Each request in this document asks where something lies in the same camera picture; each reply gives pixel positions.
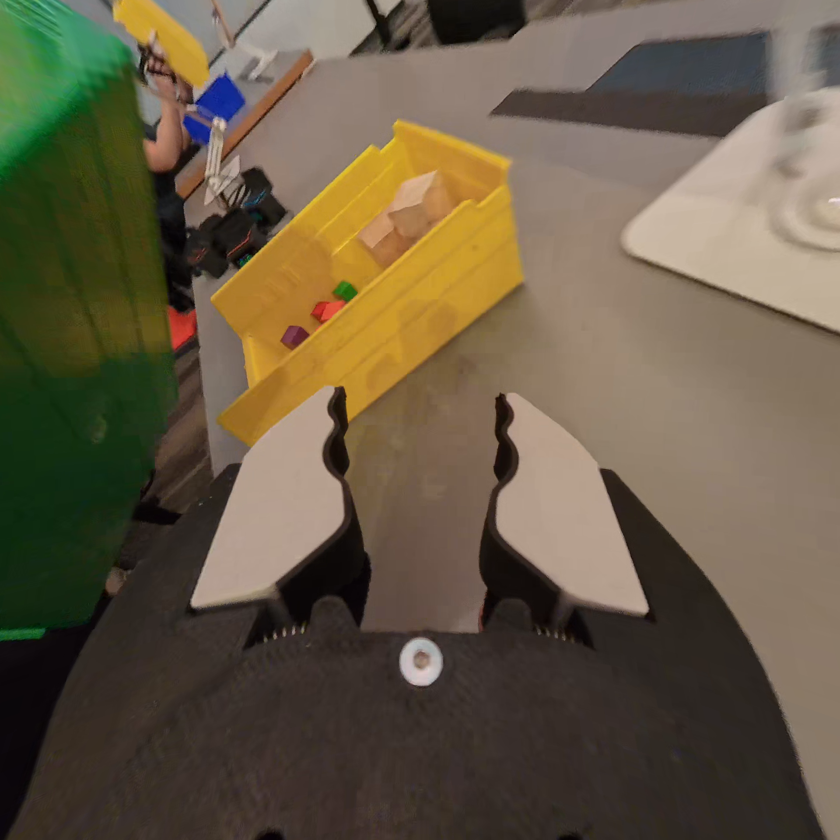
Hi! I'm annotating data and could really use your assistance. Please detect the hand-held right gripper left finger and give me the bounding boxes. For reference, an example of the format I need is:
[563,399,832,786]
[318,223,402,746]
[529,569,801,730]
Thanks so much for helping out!
[190,386,366,626]

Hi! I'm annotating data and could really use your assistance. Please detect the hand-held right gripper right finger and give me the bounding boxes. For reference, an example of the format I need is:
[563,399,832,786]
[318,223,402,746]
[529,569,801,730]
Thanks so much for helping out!
[479,392,649,629]

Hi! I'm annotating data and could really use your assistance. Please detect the pile of small coloured cubes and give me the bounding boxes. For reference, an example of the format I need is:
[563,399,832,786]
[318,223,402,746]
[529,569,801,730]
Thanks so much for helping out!
[281,281,359,350]

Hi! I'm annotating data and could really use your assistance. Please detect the yellow plastic box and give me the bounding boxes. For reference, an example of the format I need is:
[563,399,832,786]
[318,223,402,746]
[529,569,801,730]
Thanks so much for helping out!
[211,120,525,448]

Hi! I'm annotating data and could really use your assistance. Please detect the green plastic box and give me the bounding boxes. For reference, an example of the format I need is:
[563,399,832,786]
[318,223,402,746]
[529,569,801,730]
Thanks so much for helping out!
[0,0,179,643]

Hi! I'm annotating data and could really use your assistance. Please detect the pile of large plain wooden blocks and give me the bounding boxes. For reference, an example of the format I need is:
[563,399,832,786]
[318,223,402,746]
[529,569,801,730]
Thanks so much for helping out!
[357,172,455,268]

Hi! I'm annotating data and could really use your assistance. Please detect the red object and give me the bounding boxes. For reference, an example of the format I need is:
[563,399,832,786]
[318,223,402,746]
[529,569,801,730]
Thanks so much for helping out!
[167,307,198,353]

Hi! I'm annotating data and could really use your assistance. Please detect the black devices on table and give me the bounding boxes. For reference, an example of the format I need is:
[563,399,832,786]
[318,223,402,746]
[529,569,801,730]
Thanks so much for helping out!
[185,167,288,280]

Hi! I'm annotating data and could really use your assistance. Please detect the white mat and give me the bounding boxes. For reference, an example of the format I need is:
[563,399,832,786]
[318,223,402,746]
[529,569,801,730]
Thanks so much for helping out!
[621,97,840,333]

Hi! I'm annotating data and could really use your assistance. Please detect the white stand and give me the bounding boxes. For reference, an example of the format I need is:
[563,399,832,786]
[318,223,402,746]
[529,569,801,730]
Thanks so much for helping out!
[202,117,242,206]

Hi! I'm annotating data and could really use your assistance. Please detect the black mat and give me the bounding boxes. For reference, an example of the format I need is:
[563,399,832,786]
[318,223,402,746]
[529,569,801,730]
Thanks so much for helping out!
[490,88,770,139]

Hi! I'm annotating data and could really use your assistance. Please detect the blue plastic bin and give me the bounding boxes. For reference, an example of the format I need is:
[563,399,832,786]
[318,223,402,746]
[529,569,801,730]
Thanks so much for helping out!
[182,72,247,147]

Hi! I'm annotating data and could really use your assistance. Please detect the clear glass vessel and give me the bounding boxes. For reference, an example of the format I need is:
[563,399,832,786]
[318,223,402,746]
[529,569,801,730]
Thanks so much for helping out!
[766,20,840,255]

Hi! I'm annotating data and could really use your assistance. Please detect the dark blue mat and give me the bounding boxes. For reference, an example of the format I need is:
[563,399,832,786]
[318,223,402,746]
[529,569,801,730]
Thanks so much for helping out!
[586,31,777,94]

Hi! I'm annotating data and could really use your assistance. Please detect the yellow plastic bin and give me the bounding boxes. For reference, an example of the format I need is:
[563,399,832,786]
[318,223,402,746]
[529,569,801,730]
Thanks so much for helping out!
[113,0,211,88]

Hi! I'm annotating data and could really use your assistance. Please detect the black chair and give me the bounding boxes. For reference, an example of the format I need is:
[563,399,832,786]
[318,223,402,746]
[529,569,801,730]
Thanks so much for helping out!
[425,0,527,46]

